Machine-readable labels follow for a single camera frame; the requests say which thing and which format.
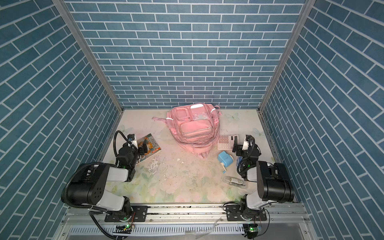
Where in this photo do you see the colourful comic book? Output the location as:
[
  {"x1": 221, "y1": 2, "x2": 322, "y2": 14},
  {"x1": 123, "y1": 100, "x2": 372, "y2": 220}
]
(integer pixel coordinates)
[{"x1": 137, "y1": 134, "x2": 162, "y2": 164}]

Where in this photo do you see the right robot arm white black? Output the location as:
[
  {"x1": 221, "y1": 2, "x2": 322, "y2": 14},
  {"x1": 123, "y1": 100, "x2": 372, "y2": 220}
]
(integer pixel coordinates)
[{"x1": 229, "y1": 135, "x2": 295, "y2": 221}]

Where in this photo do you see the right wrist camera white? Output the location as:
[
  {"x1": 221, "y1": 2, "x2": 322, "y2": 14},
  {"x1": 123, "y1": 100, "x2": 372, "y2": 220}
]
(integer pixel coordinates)
[{"x1": 242, "y1": 141, "x2": 249, "y2": 151}]

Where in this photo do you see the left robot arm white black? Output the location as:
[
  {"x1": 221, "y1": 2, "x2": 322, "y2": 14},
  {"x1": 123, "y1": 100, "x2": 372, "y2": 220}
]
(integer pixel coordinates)
[{"x1": 61, "y1": 131, "x2": 148, "y2": 222}]

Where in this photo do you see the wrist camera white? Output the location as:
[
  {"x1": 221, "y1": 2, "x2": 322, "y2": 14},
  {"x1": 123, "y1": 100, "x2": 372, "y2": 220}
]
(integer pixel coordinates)
[
  {"x1": 129, "y1": 138, "x2": 138, "y2": 149},
  {"x1": 242, "y1": 141, "x2": 249, "y2": 151}
]

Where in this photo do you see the clear plastic pencil case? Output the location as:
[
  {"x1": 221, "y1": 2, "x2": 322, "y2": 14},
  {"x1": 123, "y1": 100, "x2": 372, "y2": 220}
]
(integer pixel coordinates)
[{"x1": 223, "y1": 176, "x2": 248, "y2": 189}]

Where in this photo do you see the blue geometry set case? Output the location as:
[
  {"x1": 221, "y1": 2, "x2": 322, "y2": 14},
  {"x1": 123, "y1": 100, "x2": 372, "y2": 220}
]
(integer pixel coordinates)
[{"x1": 236, "y1": 156, "x2": 243, "y2": 167}]

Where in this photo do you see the pink white calculator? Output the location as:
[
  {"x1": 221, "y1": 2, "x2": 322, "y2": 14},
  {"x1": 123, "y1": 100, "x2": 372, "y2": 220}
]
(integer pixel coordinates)
[{"x1": 217, "y1": 135, "x2": 239, "y2": 151}]

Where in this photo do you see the pink student backpack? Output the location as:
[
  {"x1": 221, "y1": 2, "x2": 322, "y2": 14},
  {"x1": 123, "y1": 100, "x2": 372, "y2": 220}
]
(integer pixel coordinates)
[{"x1": 152, "y1": 103, "x2": 222, "y2": 159}]

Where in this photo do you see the light blue pencil sharpener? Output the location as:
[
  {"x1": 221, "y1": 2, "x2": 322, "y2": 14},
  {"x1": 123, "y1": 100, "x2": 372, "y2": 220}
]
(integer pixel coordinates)
[{"x1": 218, "y1": 151, "x2": 234, "y2": 173}]

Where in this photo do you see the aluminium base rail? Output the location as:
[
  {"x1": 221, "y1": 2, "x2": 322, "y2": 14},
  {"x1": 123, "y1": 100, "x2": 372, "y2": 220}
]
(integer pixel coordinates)
[{"x1": 53, "y1": 202, "x2": 317, "y2": 240}]

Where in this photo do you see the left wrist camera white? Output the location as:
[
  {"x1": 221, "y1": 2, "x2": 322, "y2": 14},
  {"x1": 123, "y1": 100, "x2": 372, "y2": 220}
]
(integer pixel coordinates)
[{"x1": 129, "y1": 138, "x2": 138, "y2": 149}]

